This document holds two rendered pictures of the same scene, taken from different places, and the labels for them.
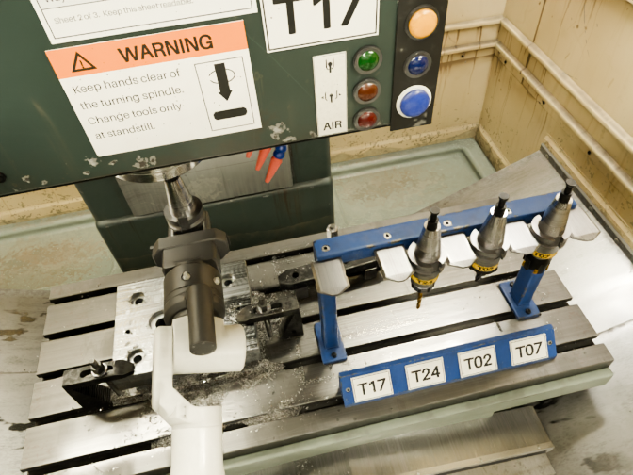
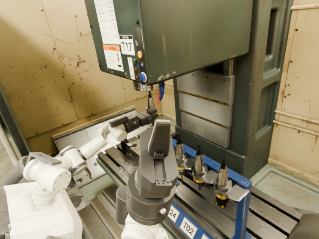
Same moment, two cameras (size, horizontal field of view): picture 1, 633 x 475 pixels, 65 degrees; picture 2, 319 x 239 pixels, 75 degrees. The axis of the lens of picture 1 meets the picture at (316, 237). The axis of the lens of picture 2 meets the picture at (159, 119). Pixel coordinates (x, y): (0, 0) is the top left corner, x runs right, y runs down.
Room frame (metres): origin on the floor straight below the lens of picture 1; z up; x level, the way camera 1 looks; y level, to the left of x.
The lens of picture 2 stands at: (0.11, -0.80, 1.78)
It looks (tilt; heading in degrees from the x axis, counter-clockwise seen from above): 26 degrees down; 63
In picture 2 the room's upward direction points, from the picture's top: 7 degrees counter-clockwise
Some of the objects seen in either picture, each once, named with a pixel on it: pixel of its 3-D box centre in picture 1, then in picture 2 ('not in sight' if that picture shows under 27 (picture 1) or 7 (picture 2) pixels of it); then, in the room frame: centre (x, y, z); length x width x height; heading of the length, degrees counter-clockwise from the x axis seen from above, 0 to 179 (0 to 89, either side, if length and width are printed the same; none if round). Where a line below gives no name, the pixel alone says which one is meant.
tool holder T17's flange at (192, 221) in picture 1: (185, 213); (151, 109); (0.58, 0.21, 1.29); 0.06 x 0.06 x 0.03
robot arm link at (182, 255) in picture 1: (191, 270); (138, 120); (0.48, 0.20, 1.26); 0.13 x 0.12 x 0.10; 98
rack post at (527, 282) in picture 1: (536, 259); (241, 216); (0.60, -0.44, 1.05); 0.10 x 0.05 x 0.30; 8
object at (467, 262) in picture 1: (458, 251); (189, 164); (0.51, -0.23, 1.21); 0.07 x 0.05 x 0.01; 8
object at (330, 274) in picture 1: (331, 277); not in sight; (0.48, -0.02, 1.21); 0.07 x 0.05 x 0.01; 8
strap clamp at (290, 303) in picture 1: (269, 317); not in sight; (0.57, 0.11, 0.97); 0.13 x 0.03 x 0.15; 98
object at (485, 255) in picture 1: (488, 244); (199, 170); (0.52, -0.29, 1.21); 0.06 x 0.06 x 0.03
